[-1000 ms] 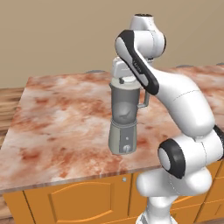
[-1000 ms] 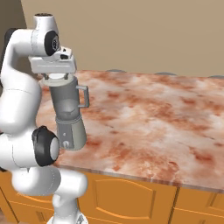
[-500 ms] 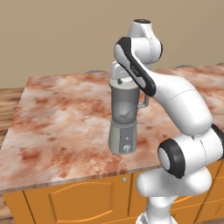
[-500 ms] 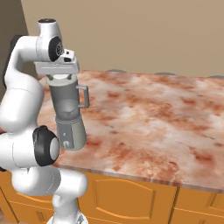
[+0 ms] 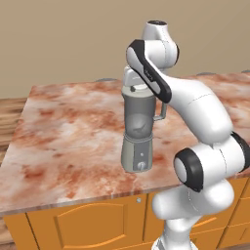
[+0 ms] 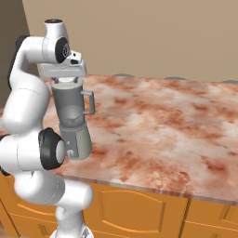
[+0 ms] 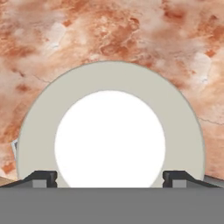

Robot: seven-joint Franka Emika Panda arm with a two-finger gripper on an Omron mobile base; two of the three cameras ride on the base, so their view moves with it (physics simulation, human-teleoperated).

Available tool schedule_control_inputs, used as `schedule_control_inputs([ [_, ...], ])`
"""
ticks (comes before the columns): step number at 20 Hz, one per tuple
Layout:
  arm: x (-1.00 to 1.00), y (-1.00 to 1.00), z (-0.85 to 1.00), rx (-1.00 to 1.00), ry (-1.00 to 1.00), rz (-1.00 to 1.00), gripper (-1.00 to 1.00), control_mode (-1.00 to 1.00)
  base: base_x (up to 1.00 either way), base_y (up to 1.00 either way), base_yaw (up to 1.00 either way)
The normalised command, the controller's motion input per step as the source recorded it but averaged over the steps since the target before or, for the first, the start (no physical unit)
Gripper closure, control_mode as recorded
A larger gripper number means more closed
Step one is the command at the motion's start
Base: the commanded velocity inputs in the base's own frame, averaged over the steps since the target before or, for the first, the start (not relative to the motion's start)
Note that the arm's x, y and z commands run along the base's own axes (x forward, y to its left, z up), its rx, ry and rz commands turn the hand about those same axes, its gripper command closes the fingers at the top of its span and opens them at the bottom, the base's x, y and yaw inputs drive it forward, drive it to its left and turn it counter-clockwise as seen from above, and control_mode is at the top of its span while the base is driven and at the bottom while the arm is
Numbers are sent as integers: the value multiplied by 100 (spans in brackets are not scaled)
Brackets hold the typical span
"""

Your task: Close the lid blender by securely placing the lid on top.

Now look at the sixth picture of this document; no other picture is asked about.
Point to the orange cupboard door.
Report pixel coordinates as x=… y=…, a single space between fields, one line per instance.
x=18 y=214
x=133 y=210

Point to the white blender lid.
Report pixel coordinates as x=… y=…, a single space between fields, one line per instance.
x=66 y=80

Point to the grey stool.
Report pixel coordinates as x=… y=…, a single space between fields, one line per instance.
x=123 y=75
x=175 y=78

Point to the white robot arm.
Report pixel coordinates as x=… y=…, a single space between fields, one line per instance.
x=26 y=105

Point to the orange drawer front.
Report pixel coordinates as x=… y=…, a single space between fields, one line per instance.
x=214 y=212
x=207 y=231

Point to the grey blender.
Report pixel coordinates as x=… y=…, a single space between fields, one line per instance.
x=72 y=124

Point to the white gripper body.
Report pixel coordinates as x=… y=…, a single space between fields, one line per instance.
x=62 y=70

